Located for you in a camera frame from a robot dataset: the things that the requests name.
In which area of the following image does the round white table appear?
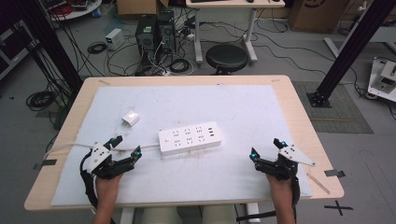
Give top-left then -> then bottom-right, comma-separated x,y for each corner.
46,0 -> 104,22

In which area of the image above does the thin wooden stick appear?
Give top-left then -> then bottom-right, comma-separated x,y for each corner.
305,172 -> 332,195

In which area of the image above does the white bench power supply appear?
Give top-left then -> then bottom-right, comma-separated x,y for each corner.
105,27 -> 126,51

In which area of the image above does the person's leg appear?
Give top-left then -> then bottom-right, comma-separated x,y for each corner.
140,206 -> 179,224
201,204 -> 238,224

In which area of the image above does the white table leg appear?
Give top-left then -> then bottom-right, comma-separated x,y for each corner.
247,202 -> 262,224
119,207 -> 135,224

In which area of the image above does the white machine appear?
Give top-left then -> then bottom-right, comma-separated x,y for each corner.
366,57 -> 396,104

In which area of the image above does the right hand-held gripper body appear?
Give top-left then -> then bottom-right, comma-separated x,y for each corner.
262,144 -> 317,182

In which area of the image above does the white desk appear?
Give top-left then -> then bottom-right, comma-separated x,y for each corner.
185,0 -> 287,65

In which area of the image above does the white foam mat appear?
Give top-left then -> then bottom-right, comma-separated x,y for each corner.
49,84 -> 314,207

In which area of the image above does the white power strip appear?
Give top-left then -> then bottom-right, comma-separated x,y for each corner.
157,120 -> 223,157

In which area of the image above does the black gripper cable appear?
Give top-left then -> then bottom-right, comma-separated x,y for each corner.
290,175 -> 302,222
79,151 -> 100,210

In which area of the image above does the large brown cardboard box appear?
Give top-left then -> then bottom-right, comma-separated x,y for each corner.
287,0 -> 350,34

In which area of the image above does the white power strip cable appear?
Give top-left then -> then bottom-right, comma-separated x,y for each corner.
43,141 -> 161,161

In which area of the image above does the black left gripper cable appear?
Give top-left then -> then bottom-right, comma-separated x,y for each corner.
79,151 -> 100,210

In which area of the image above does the black aluminium post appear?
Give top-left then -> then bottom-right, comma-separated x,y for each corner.
305,0 -> 396,109
17,0 -> 84,96

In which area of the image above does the black tape cross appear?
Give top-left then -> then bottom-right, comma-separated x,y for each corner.
323,200 -> 355,217

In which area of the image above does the person's right leg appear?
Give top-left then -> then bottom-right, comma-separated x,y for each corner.
201,204 -> 238,224

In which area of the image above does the grey floor mat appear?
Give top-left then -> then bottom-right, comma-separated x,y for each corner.
291,80 -> 375,135

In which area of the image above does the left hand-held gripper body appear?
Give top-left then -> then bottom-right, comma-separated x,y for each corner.
85,142 -> 126,181

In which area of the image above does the person's right hand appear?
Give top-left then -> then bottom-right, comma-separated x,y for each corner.
265,174 -> 295,202

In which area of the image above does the black cable coil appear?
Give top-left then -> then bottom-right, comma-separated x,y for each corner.
86,41 -> 108,55
25,90 -> 58,112
168,58 -> 191,75

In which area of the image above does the white charger adapter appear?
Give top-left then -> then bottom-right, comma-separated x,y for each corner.
120,109 -> 141,128

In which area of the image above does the black tape piece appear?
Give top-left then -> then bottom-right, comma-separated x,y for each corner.
33,159 -> 58,171
323,169 -> 347,178

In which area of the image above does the black computer tower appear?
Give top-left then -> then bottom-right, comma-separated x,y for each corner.
156,8 -> 177,54
134,13 -> 159,67

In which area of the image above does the black round stool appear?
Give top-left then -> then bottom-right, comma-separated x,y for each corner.
205,43 -> 249,76

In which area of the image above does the person's left hand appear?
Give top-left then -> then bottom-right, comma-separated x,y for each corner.
94,173 -> 124,201

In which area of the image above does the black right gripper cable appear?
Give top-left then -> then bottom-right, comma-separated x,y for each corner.
290,175 -> 302,222

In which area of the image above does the grey metal shelf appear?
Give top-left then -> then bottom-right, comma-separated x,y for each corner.
0,19 -> 40,82

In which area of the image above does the person's left leg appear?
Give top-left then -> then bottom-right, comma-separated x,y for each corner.
140,206 -> 179,224

